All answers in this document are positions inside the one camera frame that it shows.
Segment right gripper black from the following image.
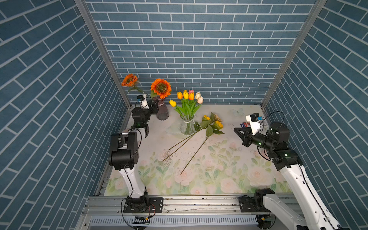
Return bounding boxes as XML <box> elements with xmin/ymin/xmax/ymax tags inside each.
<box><xmin>234</xmin><ymin>127</ymin><xmax>273</xmax><ymax>151</ymax></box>

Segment orange gerbera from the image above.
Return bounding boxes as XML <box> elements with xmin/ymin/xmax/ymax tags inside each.
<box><xmin>150</xmin><ymin>79</ymin><xmax>172</xmax><ymax>100</ymax></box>
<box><xmin>121</xmin><ymin>73</ymin><xmax>145</xmax><ymax>94</ymax></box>

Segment orange yellow tulip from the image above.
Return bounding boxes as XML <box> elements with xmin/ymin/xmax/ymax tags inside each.
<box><xmin>183</xmin><ymin>90</ymin><xmax>191</xmax><ymax>119</ymax></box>

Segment red orange tulip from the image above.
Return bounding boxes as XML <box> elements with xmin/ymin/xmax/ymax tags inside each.
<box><xmin>188</xmin><ymin>93</ymin><xmax>196</xmax><ymax>118</ymax></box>

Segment white tulip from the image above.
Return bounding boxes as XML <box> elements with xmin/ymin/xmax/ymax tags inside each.
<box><xmin>195</xmin><ymin>92</ymin><xmax>201</xmax><ymax>102</ymax></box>

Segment yellow sunflower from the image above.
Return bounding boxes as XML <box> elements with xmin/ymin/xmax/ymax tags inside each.
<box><xmin>162</xmin><ymin>116</ymin><xmax>212</xmax><ymax>161</ymax></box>
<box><xmin>180</xmin><ymin>120</ymin><xmax>224</xmax><ymax>174</ymax></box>

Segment light pink tulip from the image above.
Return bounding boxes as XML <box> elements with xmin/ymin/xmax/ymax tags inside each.
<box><xmin>192</xmin><ymin>96</ymin><xmax>204</xmax><ymax>117</ymax></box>

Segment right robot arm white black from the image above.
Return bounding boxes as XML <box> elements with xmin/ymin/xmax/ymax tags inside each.
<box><xmin>234</xmin><ymin>122</ymin><xmax>343</xmax><ymax>230</ymax></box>

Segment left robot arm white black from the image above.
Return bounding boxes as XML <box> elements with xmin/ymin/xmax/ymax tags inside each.
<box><xmin>108</xmin><ymin>95</ymin><xmax>159</xmax><ymax>213</ymax></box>

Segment purple glass vase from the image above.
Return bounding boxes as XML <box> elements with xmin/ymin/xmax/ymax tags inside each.
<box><xmin>156</xmin><ymin>97</ymin><xmax>170</xmax><ymax>121</ymax></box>

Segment clear glass vase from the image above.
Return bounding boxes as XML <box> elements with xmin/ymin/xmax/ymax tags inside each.
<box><xmin>180</xmin><ymin>116</ymin><xmax>195</xmax><ymax>136</ymax></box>

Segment beige daisy flower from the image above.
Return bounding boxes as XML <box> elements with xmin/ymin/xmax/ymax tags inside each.
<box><xmin>168</xmin><ymin>113</ymin><xmax>222</xmax><ymax>150</ymax></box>

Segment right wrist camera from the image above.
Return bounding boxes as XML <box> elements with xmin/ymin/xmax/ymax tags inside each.
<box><xmin>246</xmin><ymin>113</ymin><xmax>263</xmax><ymax>135</ymax></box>

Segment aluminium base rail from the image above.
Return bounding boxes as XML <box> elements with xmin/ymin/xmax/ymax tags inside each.
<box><xmin>81</xmin><ymin>194</ymin><xmax>305</xmax><ymax>228</ymax></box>

